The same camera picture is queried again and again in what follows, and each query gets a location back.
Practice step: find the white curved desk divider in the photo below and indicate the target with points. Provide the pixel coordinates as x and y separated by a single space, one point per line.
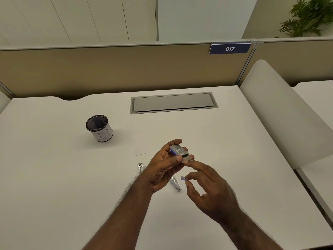
4 101
281 114

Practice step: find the person's right hand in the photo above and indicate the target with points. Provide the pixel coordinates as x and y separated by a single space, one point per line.
216 195

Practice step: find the person's left forearm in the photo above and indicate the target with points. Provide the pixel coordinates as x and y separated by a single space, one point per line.
119 221

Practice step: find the pink metal stapler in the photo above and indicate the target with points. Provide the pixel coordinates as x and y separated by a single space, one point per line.
176 186

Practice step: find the long beige partition panel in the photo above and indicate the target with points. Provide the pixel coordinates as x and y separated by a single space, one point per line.
117 70

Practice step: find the white paper sheet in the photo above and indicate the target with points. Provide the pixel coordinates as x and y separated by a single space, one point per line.
141 148

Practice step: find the white tall cabinet row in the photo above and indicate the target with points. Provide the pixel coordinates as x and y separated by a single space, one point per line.
78 20

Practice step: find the green potted plant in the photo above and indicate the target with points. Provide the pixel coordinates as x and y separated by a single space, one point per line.
307 15

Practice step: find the person's left hand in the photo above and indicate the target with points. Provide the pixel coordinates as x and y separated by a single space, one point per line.
161 171

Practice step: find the black mesh pen holder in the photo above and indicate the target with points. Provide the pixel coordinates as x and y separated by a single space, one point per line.
102 135

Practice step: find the white neighbour desk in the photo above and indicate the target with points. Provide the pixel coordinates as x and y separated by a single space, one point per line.
320 106

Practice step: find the white metal stapler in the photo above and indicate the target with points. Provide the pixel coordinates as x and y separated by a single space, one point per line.
140 167

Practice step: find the small box of staples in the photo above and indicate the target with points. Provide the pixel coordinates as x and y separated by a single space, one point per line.
179 150

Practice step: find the blue number sign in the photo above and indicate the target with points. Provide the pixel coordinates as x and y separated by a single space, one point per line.
230 48

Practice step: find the beige side partition panel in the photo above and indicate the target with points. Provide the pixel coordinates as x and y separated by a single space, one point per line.
5 91
294 59

